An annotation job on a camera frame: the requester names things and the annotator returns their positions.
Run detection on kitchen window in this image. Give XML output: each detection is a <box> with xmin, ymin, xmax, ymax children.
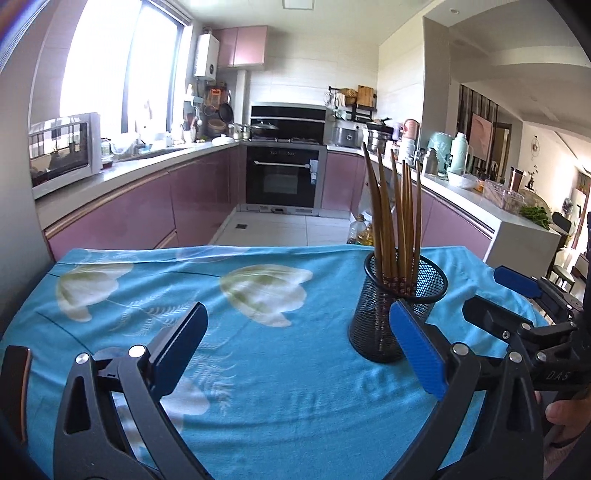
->
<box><xmin>60</xmin><ymin>0</ymin><xmax>192</xmax><ymax>134</ymax></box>

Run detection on stainless steel pot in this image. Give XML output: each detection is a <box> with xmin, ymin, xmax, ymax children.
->
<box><xmin>368</xmin><ymin>129</ymin><xmax>392</xmax><ymax>155</ymax></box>

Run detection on bunch of wooden chopsticks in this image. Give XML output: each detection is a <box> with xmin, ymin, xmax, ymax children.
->
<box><xmin>361</xmin><ymin>142</ymin><xmax>423</xmax><ymax>296</ymax></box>

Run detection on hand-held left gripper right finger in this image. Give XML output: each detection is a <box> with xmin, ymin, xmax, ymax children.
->
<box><xmin>385</xmin><ymin>299</ymin><xmax>546</xmax><ymax>480</ymax></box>

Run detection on clear plastic container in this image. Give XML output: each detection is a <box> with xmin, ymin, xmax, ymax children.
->
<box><xmin>482</xmin><ymin>180</ymin><xmax>525</xmax><ymax>213</ymax></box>

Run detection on silver rice cooker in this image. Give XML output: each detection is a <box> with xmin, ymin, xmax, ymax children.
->
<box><xmin>333</xmin><ymin>124</ymin><xmax>363</xmax><ymax>149</ymax></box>

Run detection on cooking oil bottle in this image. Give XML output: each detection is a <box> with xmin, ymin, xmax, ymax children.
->
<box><xmin>346</xmin><ymin>215</ymin><xmax>375</xmax><ymax>246</ymax></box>

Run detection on grey refrigerator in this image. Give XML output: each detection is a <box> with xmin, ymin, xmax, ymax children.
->
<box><xmin>0</xmin><ymin>28</ymin><xmax>86</xmax><ymax>319</ymax></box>

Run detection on black mesh utensil holder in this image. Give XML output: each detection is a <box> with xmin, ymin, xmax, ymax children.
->
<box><xmin>348</xmin><ymin>251</ymin><xmax>448</xmax><ymax>364</ymax></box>

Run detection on white microwave oven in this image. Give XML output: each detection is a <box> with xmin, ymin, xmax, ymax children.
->
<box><xmin>28</xmin><ymin>112</ymin><xmax>103</xmax><ymax>200</ymax></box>

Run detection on person's right hand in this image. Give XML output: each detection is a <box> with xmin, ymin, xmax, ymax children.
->
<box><xmin>536</xmin><ymin>391</ymin><xmax>591</xmax><ymax>444</ymax></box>

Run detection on framed wall picture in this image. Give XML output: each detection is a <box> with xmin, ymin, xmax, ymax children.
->
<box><xmin>471</xmin><ymin>113</ymin><xmax>494</xmax><ymax>158</ymax></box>

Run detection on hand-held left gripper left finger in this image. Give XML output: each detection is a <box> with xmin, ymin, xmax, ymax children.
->
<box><xmin>53</xmin><ymin>301</ymin><xmax>209</xmax><ymax>480</ymax></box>

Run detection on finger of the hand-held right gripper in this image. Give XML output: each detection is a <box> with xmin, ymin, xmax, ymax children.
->
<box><xmin>493</xmin><ymin>266</ymin><xmax>585</xmax><ymax>319</ymax></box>
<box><xmin>462</xmin><ymin>296</ymin><xmax>578</xmax><ymax>358</ymax></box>

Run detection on pink lower cabinet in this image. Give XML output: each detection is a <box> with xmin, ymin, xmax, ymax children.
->
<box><xmin>422</xmin><ymin>189</ymin><xmax>495</xmax><ymax>261</ymax></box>
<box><xmin>44</xmin><ymin>150</ymin><xmax>241</xmax><ymax>261</ymax></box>
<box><xmin>321</xmin><ymin>151</ymin><xmax>365</xmax><ymax>213</ymax></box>

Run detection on white gas water heater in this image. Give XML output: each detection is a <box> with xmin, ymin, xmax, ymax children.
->
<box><xmin>194</xmin><ymin>33</ymin><xmax>220</xmax><ymax>78</ymax></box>

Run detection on black range hood panel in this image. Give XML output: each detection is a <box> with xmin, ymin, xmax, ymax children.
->
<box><xmin>250</xmin><ymin>105</ymin><xmax>328</xmax><ymax>144</ymax></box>

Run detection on dark wooden chair back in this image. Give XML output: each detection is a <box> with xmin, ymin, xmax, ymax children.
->
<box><xmin>0</xmin><ymin>345</ymin><xmax>33</xmax><ymax>444</ymax></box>

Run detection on pink upper cabinet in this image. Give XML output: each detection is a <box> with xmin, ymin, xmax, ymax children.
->
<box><xmin>216</xmin><ymin>25</ymin><xmax>269</xmax><ymax>69</ymax></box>

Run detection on black wall rack shelf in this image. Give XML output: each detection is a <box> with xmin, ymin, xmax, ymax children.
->
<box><xmin>329</xmin><ymin>85</ymin><xmax>378</xmax><ymax>121</ymax></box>

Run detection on black built-in oven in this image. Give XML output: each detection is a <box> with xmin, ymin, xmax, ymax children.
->
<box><xmin>240</xmin><ymin>144</ymin><xmax>328</xmax><ymax>217</ymax></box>

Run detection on blue floral tablecloth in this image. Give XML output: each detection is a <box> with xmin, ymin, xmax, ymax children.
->
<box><xmin>0</xmin><ymin>244</ymin><xmax>550</xmax><ymax>480</ymax></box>

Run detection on pink cabinet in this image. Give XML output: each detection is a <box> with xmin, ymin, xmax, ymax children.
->
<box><xmin>321</xmin><ymin>151</ymin><xmax>365</xmax><ymax>213</ymax></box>
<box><xmin>422</xmin><ymin>189</ymin><xmax>495</xmax><ymax>261</ymax></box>
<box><xmin>44</xmin><ymin>150</ymin><xmax>241</xmax><ymax>261</ymax></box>
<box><xmin>216</xmin><ymin>25</ymin><xmax>269</xmax><ymax>69</ymax></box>

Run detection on mint green thermos flask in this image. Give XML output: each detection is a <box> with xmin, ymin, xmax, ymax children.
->
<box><xmin>449</xmin><ymin>132</ymin><xmax>469</xmax><ymax>175</ymax></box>

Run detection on white kitchen countertop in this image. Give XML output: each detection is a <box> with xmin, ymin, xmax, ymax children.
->
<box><xmin>34</xmin><ymin>138</ymin><xmax>561</xmax><ymax>278</ymax></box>

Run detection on green leafy vegetables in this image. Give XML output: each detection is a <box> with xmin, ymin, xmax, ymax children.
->
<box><xmin>519</xmin><ymin>205</ymin><xmax>552</xmax><ymax>230</ymax></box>

